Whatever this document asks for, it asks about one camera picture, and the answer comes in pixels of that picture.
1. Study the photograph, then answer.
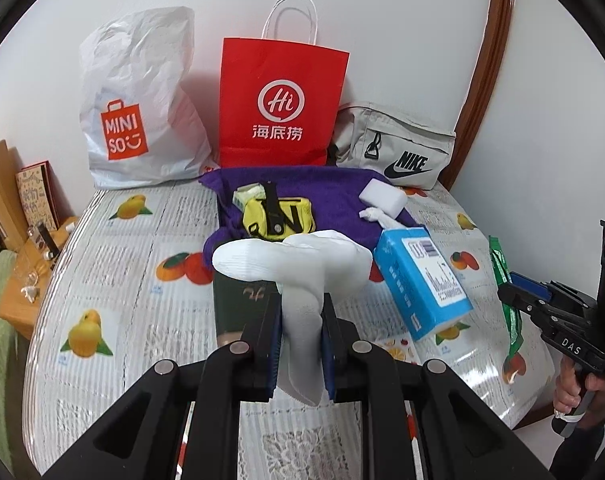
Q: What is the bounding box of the green packet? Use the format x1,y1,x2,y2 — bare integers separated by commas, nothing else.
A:
489,235,527,362

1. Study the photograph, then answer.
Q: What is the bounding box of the green cloth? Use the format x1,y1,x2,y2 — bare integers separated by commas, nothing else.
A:
0,250,29,463

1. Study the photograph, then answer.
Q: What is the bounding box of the grey waist bag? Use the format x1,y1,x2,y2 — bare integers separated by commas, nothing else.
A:
327,102,458,191

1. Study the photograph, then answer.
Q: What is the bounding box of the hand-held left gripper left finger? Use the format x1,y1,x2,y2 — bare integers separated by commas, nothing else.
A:
42,295,283,480

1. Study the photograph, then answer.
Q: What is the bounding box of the blue tissue box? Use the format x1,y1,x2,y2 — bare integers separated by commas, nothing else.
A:
373,226,474,342

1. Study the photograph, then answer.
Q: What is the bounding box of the small white rolled cloth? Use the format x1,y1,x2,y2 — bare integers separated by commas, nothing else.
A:
359,206,401,232

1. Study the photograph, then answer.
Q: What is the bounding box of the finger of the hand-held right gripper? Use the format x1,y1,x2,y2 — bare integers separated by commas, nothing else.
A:
509,271,554,305
497,284,548,322

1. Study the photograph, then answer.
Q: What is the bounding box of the dark green box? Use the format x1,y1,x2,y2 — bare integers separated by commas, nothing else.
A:
212,275,283,347

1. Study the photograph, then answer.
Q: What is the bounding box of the brown patterned notebook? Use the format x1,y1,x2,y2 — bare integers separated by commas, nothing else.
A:
16,160,61,232

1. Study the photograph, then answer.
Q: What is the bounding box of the white sock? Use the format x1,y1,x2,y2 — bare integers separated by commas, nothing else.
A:
212,230,374,409

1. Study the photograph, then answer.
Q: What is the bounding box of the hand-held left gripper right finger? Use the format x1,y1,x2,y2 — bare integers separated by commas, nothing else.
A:
323,295,556,480

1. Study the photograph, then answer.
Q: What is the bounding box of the brown wooden door frame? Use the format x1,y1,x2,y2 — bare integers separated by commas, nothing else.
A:
439,0,516,192

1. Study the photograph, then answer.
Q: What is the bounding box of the clear box with green contents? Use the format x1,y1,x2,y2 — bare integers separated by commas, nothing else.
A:
232,185,269,212

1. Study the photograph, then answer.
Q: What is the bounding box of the white sponge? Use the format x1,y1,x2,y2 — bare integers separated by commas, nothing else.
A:
359,182,409,219

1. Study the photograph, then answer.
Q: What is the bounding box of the yellow pouch with black strap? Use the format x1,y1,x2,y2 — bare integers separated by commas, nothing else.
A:
242,185,315,241

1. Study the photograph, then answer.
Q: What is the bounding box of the red paper bag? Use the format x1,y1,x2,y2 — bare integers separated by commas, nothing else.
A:
217,0,351,169

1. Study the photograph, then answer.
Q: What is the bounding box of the fruit print tablecloth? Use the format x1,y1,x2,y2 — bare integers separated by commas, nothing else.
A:
22,175,557,480

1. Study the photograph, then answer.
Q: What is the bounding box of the white plastic shopping bag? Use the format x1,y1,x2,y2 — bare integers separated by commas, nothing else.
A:
79,6,214,191

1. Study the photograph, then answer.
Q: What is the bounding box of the person's right hand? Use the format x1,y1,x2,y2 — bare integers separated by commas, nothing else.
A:
553,359,605,423

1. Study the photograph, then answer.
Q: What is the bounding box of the small black object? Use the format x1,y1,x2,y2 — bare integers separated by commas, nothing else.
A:
34,222,59,262

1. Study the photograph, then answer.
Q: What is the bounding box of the orange wooden stool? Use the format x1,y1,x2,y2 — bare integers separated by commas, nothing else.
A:
0,216,81,342

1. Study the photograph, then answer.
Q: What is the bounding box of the purple towel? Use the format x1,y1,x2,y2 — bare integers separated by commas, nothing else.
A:
198,164,418,281

